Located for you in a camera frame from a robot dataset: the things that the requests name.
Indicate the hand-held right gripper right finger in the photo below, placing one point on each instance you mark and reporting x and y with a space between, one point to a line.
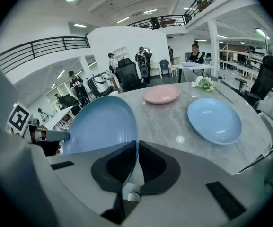
197 185

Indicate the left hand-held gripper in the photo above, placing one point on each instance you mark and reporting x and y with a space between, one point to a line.
19 120

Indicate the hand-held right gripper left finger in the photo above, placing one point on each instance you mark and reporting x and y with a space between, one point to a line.
79 174

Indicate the blue plate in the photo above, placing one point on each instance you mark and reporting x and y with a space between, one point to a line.
214 119
98 124

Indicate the pink plate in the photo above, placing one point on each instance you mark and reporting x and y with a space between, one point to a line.
161 93

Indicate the person's left hand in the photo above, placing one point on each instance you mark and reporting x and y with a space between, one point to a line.
58 149

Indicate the black office chair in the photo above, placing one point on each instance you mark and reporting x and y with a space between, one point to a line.
129 74
70 100
266 79

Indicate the white robot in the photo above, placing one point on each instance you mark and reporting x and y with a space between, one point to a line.
100 84

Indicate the black balcony railing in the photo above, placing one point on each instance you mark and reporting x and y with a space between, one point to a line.
195 5
32 49
184 20

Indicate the white flower bouquet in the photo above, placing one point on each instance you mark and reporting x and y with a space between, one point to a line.
203 83

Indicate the pale blue dish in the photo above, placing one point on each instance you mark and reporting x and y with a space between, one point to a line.
188 64

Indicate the white ornate table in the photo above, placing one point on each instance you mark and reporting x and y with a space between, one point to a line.
154 66

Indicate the blue chair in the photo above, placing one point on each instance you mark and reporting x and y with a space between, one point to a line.
164 64

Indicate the white storage racks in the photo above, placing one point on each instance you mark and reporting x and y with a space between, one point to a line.
245 66

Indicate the white wall shelf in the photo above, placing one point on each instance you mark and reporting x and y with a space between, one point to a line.
122 53

